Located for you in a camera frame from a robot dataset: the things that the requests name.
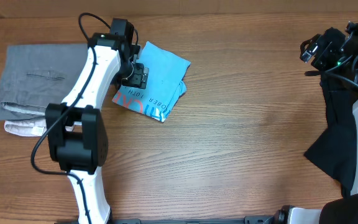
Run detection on light blue printed t-shirt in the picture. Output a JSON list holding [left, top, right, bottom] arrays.
[[112, 42, 191, 122]]

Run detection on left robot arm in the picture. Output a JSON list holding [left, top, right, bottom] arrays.
[[45, 32, 148, 223]]

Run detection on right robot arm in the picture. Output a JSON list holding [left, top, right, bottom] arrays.
[[245, 22, 358, 223]]

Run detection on black garment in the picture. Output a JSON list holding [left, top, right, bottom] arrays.
[[304, 75, 357, 198]]

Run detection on folded grey trousers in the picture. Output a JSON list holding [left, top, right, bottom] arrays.
[[0, 44, 88, 121]]

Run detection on folded beige trousers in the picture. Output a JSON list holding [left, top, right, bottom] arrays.
[[3, 102, 76, 138]]

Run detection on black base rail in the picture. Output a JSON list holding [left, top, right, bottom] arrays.
[[54, 215, 279, 224]]

